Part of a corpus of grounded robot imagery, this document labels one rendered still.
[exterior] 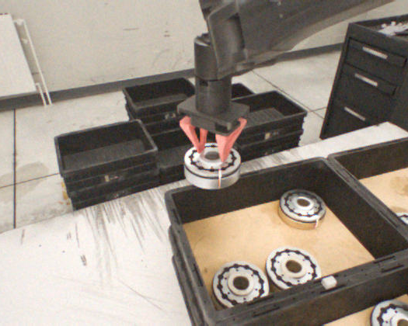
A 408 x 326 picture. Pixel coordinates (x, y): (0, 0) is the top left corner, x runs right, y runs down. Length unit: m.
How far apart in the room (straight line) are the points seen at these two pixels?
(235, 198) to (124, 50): 2.72
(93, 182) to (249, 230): 0.85
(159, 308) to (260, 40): 0.61
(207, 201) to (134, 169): 0.75
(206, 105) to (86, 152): 1.21
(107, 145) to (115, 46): 1.77
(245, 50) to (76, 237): 0.72
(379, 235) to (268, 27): 0.50
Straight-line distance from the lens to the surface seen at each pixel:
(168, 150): 1.78
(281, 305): 0.54
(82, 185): 1.45
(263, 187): 0.78
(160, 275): 0.84
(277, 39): 0.37
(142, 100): 2.07
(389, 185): 0.98
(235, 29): 0.42
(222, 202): 0.76
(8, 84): 3.25
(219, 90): 0.50
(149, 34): 3.37
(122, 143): 1.68
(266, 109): 1.97
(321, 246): 0.76
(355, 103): 2.21
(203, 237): 0.73
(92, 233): 0.96
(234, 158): 0.60
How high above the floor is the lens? 1.39
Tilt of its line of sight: 38 degrees down
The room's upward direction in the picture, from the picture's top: straight up
